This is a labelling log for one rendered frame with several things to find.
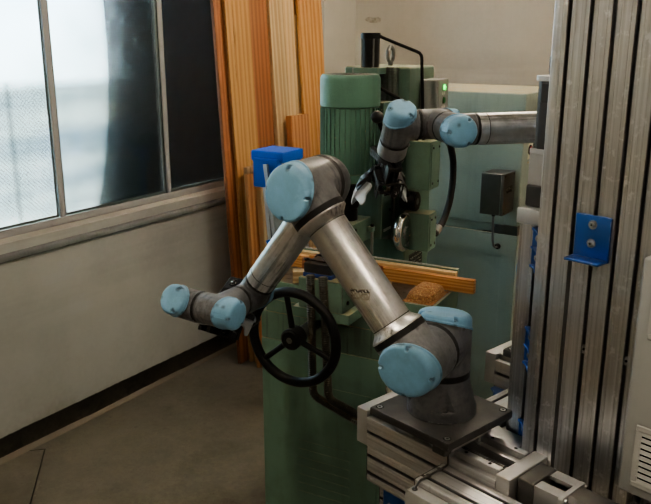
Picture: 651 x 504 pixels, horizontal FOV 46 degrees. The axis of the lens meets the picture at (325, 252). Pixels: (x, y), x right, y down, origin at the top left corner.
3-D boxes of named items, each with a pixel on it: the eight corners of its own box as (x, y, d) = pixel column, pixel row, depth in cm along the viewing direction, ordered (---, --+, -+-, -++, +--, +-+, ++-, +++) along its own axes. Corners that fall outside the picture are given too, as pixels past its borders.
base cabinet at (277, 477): (263, 534, 260) (258, 336, 241) (341, 455, 309) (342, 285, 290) (386, 576, 239) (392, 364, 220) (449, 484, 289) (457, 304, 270)
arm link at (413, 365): (471, 360, 158) (324, 143, 163) (443, 388, 145) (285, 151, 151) (428, 385, 164) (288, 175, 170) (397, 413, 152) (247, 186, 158)
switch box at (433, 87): (418, 130, 247) (419, 79, 242) (429, 127, 255) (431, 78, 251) (436, 131, 244) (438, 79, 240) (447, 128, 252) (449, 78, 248)
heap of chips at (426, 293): (401, 301, 215) (401, 288, 214) (419, 287, 227) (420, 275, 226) (432, 306, 211) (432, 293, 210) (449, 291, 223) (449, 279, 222)
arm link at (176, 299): (181, 318, 177) (153, 311, 181) (208, 326, 187) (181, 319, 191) (190, 285, 178) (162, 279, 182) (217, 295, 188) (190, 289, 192)
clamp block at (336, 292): (297, 306, 220) (296, 276, 218) (319, 293, 232) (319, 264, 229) (343, 314, 213) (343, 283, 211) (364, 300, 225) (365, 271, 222)
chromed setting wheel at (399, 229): (390, 255, 239) (391, 216, 236) (405, 246, 250) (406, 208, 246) (399, 256, 238) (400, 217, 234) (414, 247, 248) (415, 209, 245)
